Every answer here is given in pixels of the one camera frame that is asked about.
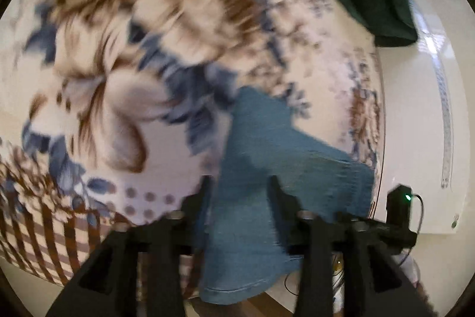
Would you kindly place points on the floral bed sheet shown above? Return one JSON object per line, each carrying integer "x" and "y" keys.
{"x": 148, "y": 23}

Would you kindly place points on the light blue jeans pants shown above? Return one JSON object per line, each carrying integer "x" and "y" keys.
{"x": 259, "y": 153}

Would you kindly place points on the white bed headboard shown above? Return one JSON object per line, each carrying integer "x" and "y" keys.
{"x": 408, "y": 116}

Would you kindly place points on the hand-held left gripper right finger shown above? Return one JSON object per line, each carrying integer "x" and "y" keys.
{"x": 282, "y": 213}

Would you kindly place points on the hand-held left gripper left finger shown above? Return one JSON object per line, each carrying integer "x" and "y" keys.
{"x": 196, "y": 213}

